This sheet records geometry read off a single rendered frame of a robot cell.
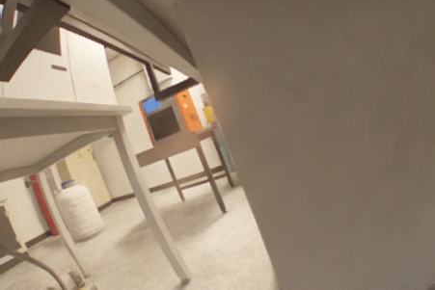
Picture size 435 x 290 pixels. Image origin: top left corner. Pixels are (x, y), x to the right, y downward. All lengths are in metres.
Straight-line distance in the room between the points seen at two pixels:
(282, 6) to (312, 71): 0.08
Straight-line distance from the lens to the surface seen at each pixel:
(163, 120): 1.67
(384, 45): 0.27
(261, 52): 0.21
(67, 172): 4.00
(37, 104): 0.62
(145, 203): 0.91
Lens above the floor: 0.65
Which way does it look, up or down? 1 degrees up
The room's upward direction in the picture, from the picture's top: 21 degrees counter-clockwise
